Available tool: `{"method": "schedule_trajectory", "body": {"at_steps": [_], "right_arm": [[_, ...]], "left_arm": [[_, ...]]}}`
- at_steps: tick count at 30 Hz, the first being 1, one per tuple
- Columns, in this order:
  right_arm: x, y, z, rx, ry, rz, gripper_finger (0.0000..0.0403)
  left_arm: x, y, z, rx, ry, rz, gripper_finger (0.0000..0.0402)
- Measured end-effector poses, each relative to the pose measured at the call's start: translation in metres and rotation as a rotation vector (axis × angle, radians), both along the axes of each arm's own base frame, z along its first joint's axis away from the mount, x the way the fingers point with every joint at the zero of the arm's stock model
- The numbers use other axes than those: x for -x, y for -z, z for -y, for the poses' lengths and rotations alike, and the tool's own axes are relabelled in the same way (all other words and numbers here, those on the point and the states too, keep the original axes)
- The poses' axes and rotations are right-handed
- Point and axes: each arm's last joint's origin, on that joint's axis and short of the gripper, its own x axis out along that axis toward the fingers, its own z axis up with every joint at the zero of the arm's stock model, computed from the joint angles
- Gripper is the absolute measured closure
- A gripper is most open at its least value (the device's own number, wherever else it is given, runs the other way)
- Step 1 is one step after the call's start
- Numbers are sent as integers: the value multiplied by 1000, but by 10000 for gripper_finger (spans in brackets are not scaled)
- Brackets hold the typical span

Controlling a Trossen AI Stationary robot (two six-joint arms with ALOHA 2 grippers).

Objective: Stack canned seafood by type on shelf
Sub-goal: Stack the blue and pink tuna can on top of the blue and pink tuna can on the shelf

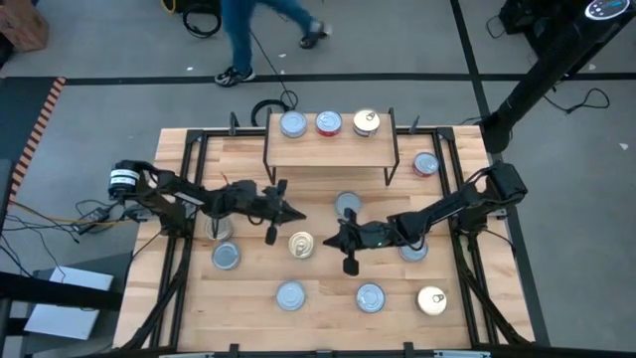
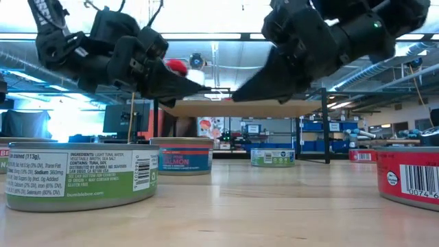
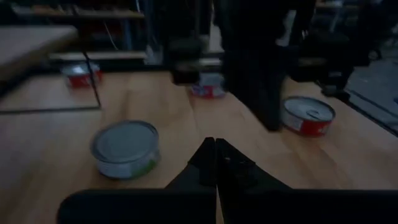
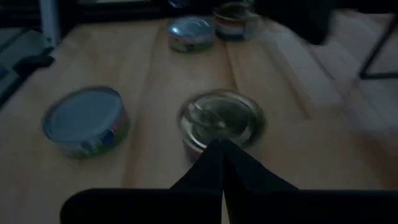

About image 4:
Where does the green label tuna can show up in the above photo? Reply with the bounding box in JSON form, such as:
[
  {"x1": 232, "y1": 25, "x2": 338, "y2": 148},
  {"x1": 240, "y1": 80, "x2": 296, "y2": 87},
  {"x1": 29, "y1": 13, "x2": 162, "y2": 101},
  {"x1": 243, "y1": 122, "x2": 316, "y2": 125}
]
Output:
[
  {"x1": 167, "y1": 16, "x2": 216, "y2": 54},
  {"x1": 41, "y1": 86, "x2": 131, "y2": 159}
]

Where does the wooden shelf black metal frame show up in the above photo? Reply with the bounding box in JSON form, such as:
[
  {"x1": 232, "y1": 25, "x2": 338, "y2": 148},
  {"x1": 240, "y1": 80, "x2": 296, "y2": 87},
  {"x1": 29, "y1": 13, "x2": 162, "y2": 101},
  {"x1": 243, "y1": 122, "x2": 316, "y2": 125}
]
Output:
[{"x1": 359, "y1": 14, "x2": 398, "y2": 80}]

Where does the white blue label can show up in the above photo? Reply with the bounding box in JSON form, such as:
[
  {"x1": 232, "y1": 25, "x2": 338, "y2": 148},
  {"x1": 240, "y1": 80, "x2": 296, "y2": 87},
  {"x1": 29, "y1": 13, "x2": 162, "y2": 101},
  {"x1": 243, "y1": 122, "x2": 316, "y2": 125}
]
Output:
[{"x1": 212, "y1": 1, "x2": 261, "y2": 41}]

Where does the gold lid blue label can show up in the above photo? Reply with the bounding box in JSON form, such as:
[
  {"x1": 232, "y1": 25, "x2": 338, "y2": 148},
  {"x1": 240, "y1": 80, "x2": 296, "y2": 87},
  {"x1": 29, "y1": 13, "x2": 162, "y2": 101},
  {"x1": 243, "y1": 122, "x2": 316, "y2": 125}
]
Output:
[{"x1": 177, "y1": 89, "x2": 267, "y2": 161}]

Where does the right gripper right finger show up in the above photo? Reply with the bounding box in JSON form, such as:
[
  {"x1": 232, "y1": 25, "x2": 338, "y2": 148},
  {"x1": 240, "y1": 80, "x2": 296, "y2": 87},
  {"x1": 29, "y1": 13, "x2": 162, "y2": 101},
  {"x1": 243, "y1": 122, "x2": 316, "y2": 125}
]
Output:
[{"x1": 222, "y1": 139, "x2": 398, "y2": 224}]

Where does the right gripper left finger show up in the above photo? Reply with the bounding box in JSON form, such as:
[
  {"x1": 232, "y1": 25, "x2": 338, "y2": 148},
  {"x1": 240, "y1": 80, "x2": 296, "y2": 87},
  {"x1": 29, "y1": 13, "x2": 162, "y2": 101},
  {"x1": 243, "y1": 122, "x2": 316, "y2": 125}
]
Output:
[{"x1": 60, "y1": 139, "x2": 224, "y2": 224}]

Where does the white upright post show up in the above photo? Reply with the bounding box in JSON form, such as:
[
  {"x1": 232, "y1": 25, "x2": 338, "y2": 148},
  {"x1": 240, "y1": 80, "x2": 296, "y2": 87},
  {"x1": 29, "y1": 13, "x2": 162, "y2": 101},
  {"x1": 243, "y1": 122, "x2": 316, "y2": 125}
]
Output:
[{"x1": 39, "y1": 0, "x2": 62, "y2": 49}]

